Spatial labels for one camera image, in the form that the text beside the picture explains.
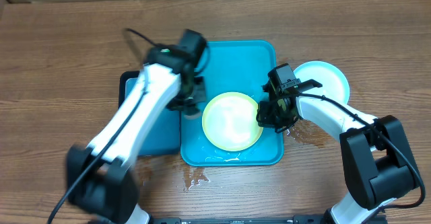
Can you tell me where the yellow-green plate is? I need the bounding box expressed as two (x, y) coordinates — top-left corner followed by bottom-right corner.
(201, 92), (263, 152)

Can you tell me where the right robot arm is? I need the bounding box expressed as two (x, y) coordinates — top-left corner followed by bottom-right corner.
(256, 61), (426, 223)

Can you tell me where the small dark blue tray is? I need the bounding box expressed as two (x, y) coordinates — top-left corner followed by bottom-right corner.
(119, 71), (180, 157)

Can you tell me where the light blue plate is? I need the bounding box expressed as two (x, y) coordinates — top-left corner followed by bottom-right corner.
(294, 61), (350, 104)

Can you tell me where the dark green sponge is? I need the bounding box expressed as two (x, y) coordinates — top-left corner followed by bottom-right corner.
(184, 107), (201, 120)

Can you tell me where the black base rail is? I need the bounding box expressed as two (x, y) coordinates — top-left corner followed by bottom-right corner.
(150, 215), (328, 224)

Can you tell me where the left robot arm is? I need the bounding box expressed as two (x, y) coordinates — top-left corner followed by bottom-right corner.
(48, 29), (209, 223)

